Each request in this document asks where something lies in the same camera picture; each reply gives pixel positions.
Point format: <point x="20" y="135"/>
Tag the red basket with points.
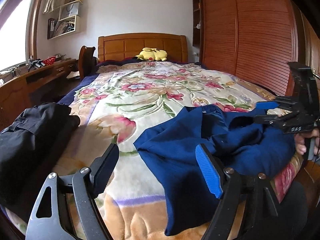
<point x="49" y="61"/>

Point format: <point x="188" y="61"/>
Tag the window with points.
<point x="14" y="21"/>

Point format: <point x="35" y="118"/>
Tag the wooden desk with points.
<point x="15" y="94"/>

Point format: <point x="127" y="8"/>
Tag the wooden bed headboard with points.
<point x="123" y="46"/>

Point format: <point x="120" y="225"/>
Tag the floral bed blanket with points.
<point x="120" y="102"/>

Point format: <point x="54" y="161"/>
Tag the wooden chair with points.
<point x="86" y="61"/>

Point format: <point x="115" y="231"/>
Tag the person's right hand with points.
<point x="300" y="141"/>

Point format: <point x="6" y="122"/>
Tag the yellow Pikachu plush toy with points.
<point x="152" y="54"/>

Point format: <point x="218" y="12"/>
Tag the navy blue suit jacket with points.
<point x="179" y="152"/>

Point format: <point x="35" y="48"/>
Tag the wooden louvered wardrobe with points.
<point x="255" y="40"/>

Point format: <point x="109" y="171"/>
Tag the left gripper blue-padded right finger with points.
<point x="260" y="218"/>

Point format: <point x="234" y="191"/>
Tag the black gadget on desk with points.
<point x="35" y="64"/>

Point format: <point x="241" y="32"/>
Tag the black folded clothes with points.
<point x="30" y="148"/>

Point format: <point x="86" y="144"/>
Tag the white wall shelf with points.
<point x="66" y="18"/>

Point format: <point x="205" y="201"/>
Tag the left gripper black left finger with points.
<point x="51" y="218"/>

